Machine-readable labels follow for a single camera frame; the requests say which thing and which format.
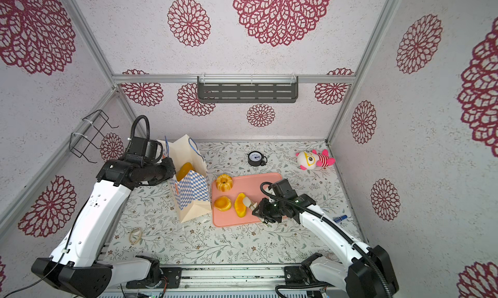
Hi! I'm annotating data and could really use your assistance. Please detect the pink plastic tray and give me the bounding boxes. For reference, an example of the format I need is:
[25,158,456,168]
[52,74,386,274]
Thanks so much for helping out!
[211,172,283,228]

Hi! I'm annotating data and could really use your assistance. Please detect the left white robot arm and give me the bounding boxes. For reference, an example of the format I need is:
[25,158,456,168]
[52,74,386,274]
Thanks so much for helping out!
[31,137,175,297]

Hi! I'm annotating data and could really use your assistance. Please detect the pink white plush toy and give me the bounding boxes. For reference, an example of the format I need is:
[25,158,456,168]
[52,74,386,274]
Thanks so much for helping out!
[296,150,335,171]

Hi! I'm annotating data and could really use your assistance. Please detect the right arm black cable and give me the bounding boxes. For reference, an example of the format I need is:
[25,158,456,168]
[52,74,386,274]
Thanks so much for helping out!
[259,181,392,298]

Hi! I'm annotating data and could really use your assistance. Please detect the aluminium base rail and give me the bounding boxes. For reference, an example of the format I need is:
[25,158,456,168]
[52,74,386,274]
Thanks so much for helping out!
[93,262,396,298]

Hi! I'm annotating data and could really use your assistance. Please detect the small bundt cake bread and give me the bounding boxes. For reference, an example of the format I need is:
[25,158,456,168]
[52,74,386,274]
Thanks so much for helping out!
[215,174,233,193]

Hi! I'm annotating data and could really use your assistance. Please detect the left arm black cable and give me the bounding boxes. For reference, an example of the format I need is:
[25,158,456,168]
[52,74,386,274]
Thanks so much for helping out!
[3,115,164,298]

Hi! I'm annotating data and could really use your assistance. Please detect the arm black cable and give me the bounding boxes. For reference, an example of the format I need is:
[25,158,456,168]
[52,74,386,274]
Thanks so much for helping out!
[259,181,392,298]
[3,115,164,298]

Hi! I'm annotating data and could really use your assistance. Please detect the beige rubber band loop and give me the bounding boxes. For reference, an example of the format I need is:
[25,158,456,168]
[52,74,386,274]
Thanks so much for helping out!
[128,227,143,246]

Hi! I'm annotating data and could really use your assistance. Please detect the black alarm clock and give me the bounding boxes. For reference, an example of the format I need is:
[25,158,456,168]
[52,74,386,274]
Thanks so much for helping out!
[248,151,268,167]

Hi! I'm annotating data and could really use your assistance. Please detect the yellow twisted bread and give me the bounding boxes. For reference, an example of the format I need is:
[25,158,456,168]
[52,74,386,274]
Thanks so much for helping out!
[233,193,247,218]

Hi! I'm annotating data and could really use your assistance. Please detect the long baguette bread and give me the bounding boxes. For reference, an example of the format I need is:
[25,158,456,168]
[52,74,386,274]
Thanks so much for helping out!
[176,162,195,181]

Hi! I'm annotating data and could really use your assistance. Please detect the black wire wall rack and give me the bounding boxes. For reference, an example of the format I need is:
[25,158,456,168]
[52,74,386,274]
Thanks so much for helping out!
[68,109,119,164]

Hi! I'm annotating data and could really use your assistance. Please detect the blue marker pen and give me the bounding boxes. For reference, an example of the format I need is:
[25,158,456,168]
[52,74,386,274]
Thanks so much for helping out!
[333,215,348,224]

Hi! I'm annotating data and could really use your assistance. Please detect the round yellow tart bread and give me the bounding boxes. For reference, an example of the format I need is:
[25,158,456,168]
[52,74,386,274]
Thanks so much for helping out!
[213,196,232,211]

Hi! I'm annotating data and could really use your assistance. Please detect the blue checkered paper bag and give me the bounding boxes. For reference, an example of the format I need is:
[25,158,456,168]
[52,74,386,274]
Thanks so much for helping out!
[160,135,212,223]

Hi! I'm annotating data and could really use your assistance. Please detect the grey wall shelf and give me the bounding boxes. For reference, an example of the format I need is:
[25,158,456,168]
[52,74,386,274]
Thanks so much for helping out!
[197,76,299,104]

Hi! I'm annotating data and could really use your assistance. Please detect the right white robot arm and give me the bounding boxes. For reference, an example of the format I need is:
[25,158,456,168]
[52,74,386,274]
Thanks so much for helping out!
[243,179,399,297]

